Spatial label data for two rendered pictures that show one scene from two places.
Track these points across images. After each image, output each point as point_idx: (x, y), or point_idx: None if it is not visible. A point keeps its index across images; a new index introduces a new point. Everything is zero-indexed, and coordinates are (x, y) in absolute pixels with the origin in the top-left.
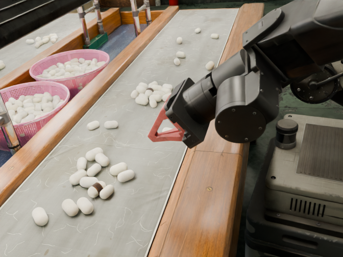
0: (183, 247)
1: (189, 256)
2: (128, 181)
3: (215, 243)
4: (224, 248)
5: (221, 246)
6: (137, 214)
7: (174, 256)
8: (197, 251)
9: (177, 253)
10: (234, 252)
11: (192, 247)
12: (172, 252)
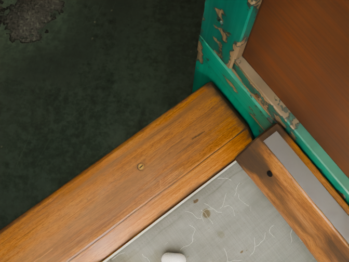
0: (35, 259)
1: (39, 246)
2: None
3: (9, 238)
4: (7, 227)
5: (8, 232)
6: None
7: (49, 256)
8: (28, 244)
9: (44, 257)
10: None
11: (28, 252)
12: (47, 261)
